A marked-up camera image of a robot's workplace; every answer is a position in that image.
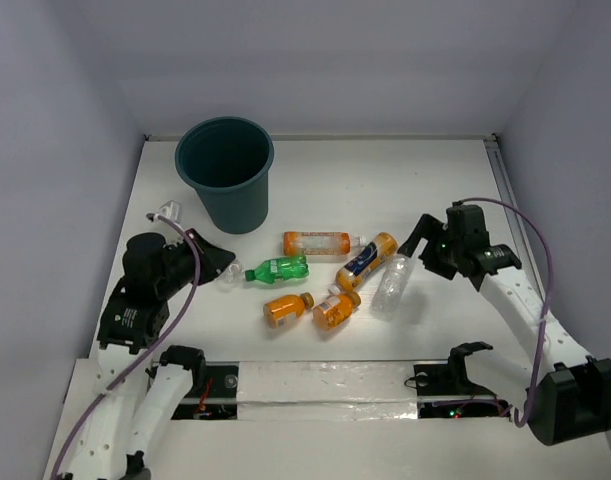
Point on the small clear blue-label bottle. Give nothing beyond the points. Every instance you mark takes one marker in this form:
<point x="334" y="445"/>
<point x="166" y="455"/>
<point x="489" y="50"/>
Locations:
<point x="231" y="276"/>

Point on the small orange patterned bottle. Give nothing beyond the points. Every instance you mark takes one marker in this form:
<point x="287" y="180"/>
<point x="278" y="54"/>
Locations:
<point x="335" y="310"/>

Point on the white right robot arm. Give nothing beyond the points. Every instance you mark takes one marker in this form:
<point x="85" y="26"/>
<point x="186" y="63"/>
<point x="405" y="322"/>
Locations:
<point x="565" y="394"/>

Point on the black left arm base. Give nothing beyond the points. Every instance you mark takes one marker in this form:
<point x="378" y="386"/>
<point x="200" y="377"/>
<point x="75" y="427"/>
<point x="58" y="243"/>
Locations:
<point x="210" y="385"/>

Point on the dark teal plastic bin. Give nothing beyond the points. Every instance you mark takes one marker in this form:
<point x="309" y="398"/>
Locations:
<point x="226" y="161"/>

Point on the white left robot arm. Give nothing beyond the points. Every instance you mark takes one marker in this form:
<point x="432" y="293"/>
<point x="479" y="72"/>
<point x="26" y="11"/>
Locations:
<point x="134" y="401"/>

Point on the small orange juice bottle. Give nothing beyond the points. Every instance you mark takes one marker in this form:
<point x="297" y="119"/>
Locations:
<point x="286" y="309"/>

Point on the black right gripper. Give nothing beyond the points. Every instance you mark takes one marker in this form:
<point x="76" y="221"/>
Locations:
<point x="430" y="228"/>

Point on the long orange label bottle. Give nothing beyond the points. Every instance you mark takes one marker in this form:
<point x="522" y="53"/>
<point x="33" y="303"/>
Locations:
<point x="296" y="243"/>

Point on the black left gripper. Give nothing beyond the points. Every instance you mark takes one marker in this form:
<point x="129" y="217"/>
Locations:
<point x="196" y="253"/>

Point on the clear plastic bottle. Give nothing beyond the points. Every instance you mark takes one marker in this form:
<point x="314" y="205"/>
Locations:
<point x="395" y="278"/>

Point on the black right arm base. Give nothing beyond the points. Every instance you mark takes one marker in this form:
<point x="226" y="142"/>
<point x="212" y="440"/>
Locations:
<point x="444" y="390"/>

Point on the orange blue label bottle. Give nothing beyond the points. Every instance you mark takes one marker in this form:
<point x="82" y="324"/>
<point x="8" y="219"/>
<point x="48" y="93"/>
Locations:
<point x="354" y="273"/>

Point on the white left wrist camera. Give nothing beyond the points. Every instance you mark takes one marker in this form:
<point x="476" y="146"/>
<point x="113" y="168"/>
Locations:
<point x="171" y="210"/>

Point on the green plastic bottle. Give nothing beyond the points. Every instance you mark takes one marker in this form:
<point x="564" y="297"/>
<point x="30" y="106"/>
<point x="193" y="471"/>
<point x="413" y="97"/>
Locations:
<point x="279" y="269"/>

